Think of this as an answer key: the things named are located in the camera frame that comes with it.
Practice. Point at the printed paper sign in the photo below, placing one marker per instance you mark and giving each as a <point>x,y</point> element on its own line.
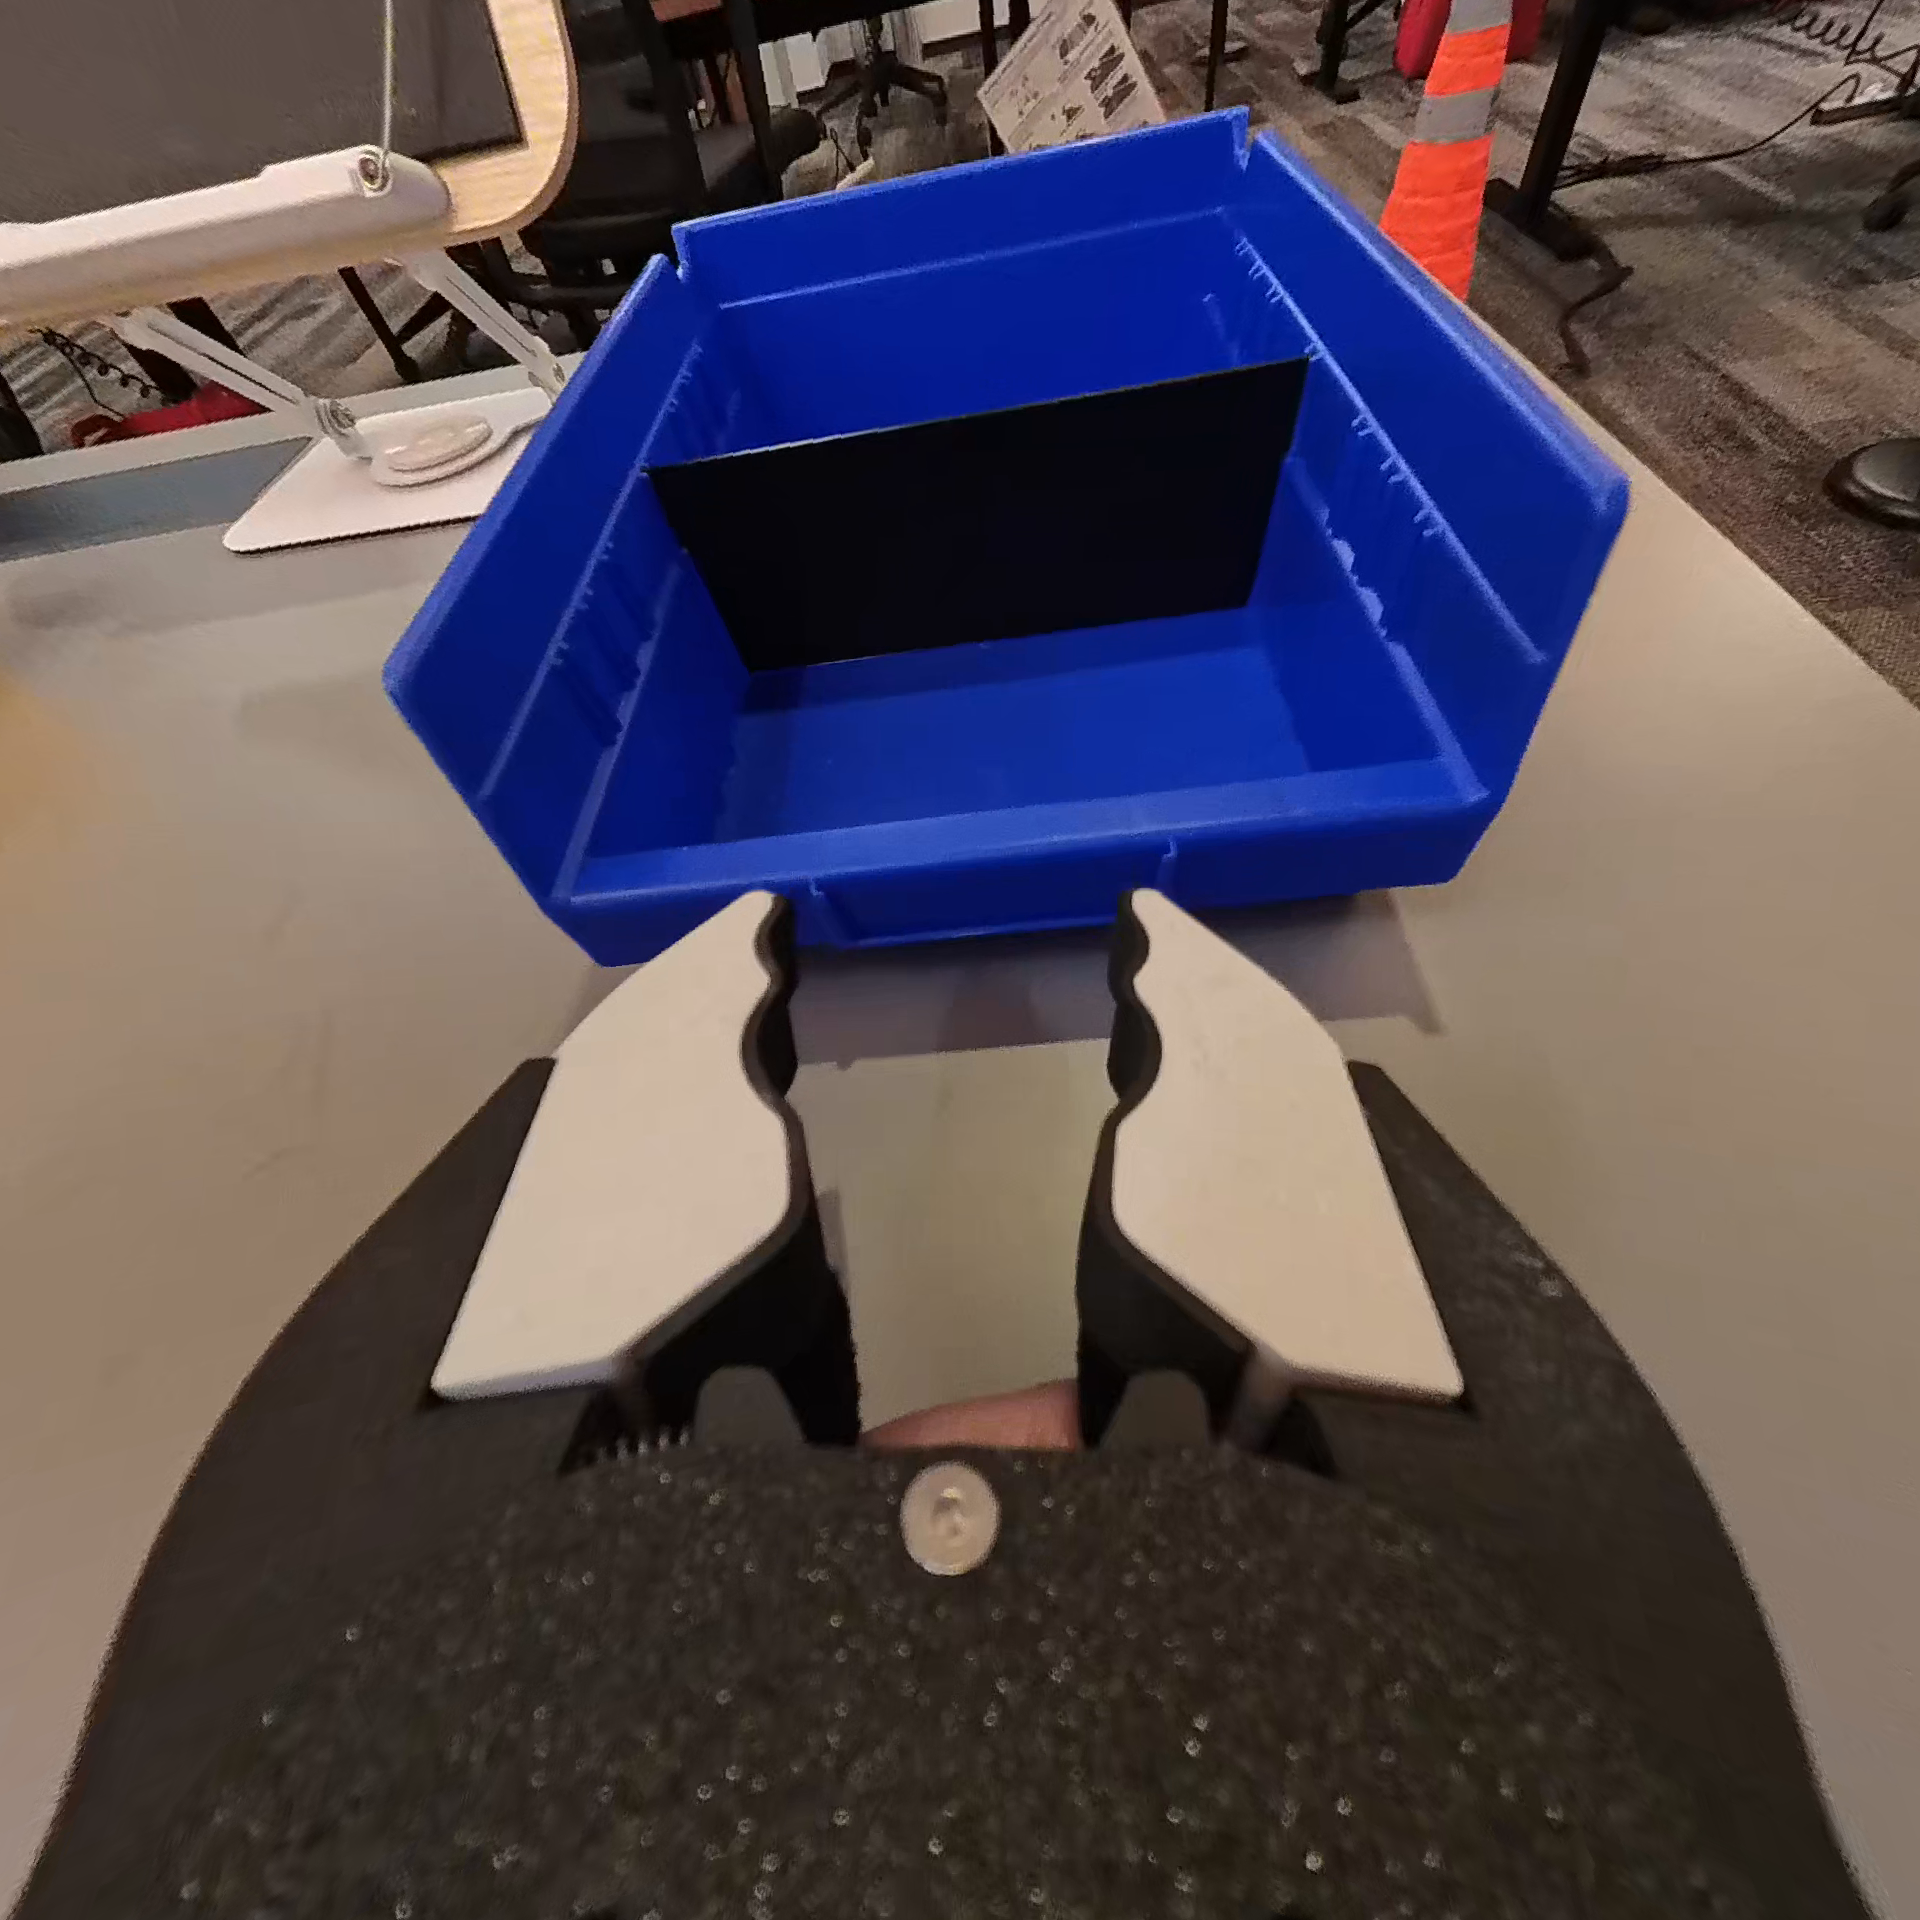
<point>1073,76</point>

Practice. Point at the black desk leg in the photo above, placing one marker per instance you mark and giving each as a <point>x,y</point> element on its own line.
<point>1552,106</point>

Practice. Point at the black office chair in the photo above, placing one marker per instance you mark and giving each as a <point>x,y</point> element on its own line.
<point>645,149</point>

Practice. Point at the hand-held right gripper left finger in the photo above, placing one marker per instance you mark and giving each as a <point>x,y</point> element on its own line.
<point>629,1185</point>

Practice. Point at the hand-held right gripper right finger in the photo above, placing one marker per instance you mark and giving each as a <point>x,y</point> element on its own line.
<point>1277,1185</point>

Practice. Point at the red bag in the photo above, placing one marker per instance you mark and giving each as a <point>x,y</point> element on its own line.
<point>181,411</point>
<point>1410,32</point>

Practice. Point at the black bin divider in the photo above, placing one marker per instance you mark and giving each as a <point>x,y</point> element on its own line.
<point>974,523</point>

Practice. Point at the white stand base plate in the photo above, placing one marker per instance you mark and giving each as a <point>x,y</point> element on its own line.
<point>300,516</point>

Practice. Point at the blue plastic bin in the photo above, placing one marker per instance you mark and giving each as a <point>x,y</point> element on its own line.
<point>1049,749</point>

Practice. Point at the orange traffic cone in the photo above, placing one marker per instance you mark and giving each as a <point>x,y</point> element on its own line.
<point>1441,195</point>

